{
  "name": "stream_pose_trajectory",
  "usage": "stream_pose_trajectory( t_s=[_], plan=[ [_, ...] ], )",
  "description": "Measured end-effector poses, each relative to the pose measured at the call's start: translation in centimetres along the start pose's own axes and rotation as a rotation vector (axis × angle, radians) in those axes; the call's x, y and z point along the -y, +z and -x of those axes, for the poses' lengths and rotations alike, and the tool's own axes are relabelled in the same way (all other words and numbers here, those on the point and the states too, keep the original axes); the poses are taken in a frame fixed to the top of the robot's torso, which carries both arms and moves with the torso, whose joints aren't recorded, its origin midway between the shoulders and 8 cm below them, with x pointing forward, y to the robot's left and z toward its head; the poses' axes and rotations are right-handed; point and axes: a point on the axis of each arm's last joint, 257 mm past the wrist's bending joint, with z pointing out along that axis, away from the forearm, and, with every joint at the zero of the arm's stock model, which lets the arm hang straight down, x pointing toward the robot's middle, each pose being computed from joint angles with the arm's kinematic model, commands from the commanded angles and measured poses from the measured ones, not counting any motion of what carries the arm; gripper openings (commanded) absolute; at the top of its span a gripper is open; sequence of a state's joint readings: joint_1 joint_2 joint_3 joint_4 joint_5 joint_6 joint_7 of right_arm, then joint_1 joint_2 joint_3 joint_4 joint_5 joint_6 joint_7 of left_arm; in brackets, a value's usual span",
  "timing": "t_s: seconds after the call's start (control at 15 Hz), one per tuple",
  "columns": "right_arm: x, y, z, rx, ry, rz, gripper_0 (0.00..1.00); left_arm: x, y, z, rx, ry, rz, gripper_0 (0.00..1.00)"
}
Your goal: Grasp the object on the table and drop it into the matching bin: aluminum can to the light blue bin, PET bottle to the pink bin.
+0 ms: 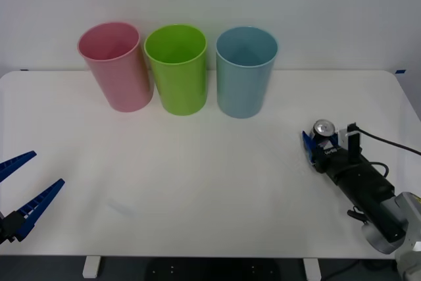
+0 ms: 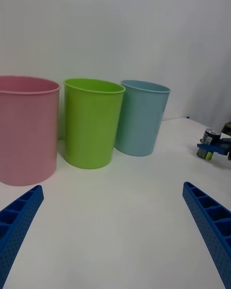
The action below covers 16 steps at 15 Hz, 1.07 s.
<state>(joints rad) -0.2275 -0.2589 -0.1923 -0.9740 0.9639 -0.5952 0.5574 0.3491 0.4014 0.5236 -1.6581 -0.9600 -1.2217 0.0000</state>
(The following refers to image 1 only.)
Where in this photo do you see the pale blue plastic bin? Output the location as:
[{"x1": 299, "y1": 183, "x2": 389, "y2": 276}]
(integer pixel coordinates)
[{"x1": 215, "y1": 26, "x2": 279, "y2": 119}]

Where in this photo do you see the green plastic bin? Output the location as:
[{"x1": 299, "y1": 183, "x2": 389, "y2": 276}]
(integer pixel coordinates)
[{"x1": 143, "y1": 24, "x2": 209, "y2": 117}]

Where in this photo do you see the white table leg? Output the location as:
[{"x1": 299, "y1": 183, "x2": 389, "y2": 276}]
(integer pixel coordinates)
[
  {"x1": 82, "y1": 256, "x2": 101, "y2": 279},
  {"x1": 302, "y1": 257, "x2": 322, "y2": 281}
]

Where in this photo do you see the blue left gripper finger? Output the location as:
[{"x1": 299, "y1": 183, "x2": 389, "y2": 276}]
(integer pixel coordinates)
[
  {"x1": 0, "y1": 150, "x2": 37, "y2": 182},
  {"x1": 4, "y1": 178, "x2": 66, "y2": 243}
]

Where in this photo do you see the pink plastic bin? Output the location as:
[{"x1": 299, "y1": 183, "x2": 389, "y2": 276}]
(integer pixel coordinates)
[{"x1": 77, "y1": 21, "x2": 155, "y2": 113}]

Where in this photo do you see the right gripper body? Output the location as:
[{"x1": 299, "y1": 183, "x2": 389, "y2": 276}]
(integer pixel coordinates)
[{"x1": 312, "y1": 144, "x2": 363, "y2": 182}]

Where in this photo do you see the blue drink can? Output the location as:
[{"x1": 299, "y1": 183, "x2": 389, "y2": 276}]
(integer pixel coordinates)
[{"x1": 310, "y1": 119, "x2": 337, "y2": 149}]

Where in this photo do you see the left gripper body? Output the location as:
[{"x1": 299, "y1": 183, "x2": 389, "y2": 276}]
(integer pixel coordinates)
[{"x1": 0, "y1": 212, "x2": 8, "y2": 246}]

